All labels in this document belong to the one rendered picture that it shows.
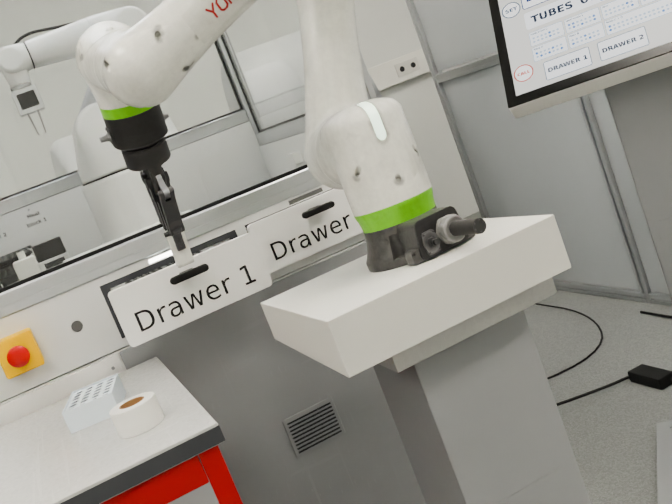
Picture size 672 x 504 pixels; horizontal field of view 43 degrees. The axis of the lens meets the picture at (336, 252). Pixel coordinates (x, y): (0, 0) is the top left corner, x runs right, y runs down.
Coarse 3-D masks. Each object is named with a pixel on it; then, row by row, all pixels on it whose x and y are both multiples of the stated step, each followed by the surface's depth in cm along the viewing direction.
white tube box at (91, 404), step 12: (96, 384) 148; (108, 384) 144; (120, 384) 147; (72, 396) 146; (84, 396) 142; (96, 396) 140; (108, 396) 137; (120, 396) 143; (72, 408) 136; (84, 408) 136; (96, 408) 137; (108, 408) 137; (72, 420) 136; (84, 420) 137; (96, 420) 137; (72, 432) 136
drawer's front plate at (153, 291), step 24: (240, 240) 161; (192, 264) 158; (216, 264) 159; (240, 264) 161; (264, 264) 163; (120, 288) 154; (144, 288) 155; (168, 288) 157; (192, 288) 158; (240, 288) 161; (264, 288) 163; (120, 312) 154; (144, 312) 155; (168, 312) 157; (192, 312) 158; (144, 336) 155
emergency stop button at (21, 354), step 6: (12, 348) 156; (18, 348) 156; (24, 348) 156; (12, 354) 155; (18, 354) 156; (24, 354) 156; (12, 360) 155; (18, 360) 156; (24, 360) 156; (18, 366) 156
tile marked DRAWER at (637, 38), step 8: (632, 32) 167; (640, 32) 166; (608, 40) 169; (616, 40) 168; (624, 40) 167; (632, 40) 166; (640, 40) 165; (648, 40) 164; (600, 48) 169; (608, 48) 168; (616, 48) 167; (624, 48) 166; (632, 48) 166; (600, 56) 168; (608, 56) 167
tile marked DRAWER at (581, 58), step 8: (584, 48) 171; (560, 56) 173; (568, 56) 172; (576, 56) 171; (584, 56) 170; (544, 64) 174; (552, 64) 173; (560, 64) 172; (568, 64) 171; (576, 64) 170; (584, 64) 169; (592, 64) 169; (552, 72) 172; (560, 72) 171; (568, 72) 171
